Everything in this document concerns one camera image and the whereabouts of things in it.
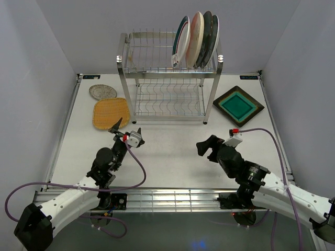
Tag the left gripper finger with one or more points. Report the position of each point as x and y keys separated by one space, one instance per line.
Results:
x=140 y=138
x=115 y=128

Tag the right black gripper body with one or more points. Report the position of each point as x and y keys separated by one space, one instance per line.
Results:
x=214 y=143

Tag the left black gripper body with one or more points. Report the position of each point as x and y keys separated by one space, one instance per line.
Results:
x=119 y=148

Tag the white plate green red rim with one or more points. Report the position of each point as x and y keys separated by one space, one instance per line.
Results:
x=181 y=42

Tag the pink cream floral plate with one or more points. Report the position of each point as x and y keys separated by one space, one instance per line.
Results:
x=196 y=38

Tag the white plate teal lettered rim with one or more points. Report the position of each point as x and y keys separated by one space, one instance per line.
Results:
x=215 y=39

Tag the dark blue round plate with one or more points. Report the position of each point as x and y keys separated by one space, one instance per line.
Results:
x=208 y=25

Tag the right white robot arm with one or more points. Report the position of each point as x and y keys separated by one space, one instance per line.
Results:
x=261 y=188

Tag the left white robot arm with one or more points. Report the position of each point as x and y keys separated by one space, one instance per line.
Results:
x=39 y=224

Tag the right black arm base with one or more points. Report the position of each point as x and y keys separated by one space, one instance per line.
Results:
x=232 y=201

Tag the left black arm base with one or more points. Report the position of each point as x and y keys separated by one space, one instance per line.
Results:
x=114 y=201

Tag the steel two-tier dish rack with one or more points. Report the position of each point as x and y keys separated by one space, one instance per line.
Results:
x=154 y=89

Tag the yellow woven square plate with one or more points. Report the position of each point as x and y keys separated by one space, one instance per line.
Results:
x=108 y=112

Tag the speckled grey round plate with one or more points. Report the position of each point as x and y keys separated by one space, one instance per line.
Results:
x=101 y=91

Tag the green black square plate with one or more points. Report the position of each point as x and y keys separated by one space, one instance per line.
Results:
x=238 y=106

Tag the left blue table label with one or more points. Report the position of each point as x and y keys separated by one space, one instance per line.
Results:
x=91 y=77

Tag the blue table label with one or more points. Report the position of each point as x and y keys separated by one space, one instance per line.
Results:
x=91 y=77
x=249 y=77

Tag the right blue table label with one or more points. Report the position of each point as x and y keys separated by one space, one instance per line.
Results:
x=249 y=77

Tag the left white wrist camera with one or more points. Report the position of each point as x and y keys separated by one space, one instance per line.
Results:
x=131 y=139

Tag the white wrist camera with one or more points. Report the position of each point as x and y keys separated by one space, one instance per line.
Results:
x=131 y=139
x=234 y=139

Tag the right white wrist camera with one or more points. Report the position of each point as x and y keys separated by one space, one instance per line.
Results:
x=234 y=139

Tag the aluminium front frame rail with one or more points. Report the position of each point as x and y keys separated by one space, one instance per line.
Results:
x=174 y=200

